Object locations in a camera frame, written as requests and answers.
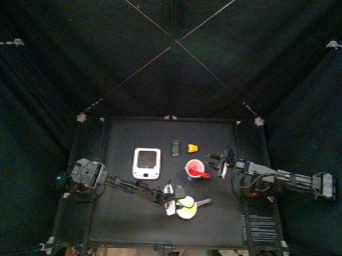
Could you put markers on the red toy cup white inside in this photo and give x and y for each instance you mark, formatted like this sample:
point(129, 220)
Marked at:
point(196, 168)

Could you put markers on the white toy kitchen scale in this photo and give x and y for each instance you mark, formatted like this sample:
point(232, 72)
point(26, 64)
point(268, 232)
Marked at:
point(146, 163)

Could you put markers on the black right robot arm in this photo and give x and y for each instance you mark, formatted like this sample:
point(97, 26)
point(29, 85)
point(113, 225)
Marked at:
point(285, 178)

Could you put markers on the dark green toy block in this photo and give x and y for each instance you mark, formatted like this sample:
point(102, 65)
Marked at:
point(176, 148)

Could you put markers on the small yellow orange toy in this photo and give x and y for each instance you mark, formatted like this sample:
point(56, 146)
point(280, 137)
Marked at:
point(193, 148)

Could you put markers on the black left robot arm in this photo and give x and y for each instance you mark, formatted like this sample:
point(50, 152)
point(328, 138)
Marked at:
point(92, 173)

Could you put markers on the grey metal frame bracket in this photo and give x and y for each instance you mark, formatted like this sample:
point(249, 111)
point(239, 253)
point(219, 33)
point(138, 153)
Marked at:
point(170, 117)
point(259, 121)
point(333, 44)
point(17, 42)
point(81, 117)

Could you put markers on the white text label sticker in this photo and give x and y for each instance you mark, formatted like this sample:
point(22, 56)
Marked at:
point(263, 228)

